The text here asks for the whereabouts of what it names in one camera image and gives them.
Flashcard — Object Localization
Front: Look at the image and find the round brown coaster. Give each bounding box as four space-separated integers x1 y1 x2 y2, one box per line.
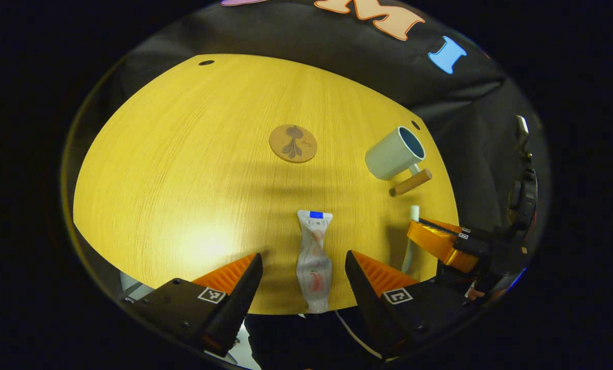
269 124 318 164

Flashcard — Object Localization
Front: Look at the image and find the white cable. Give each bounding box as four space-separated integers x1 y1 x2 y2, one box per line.
336 310 385 360

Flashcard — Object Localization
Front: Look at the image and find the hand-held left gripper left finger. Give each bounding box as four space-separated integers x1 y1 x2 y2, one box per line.
124 252 264 356

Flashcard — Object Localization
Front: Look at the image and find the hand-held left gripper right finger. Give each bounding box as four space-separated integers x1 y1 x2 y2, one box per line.
345 250 484 360

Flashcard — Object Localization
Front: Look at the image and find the white toothpaste tube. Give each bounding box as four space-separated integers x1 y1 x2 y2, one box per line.
296 210 333 313

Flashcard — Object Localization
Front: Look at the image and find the white cup with wooden handle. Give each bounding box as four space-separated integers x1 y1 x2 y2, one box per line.
365 126 433 197

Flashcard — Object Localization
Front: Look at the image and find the black backdrop cloth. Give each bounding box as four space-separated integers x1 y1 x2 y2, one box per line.
101 0 543 232

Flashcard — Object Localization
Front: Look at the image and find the white toothbrush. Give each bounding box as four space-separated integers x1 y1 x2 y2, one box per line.
401 205 421 275

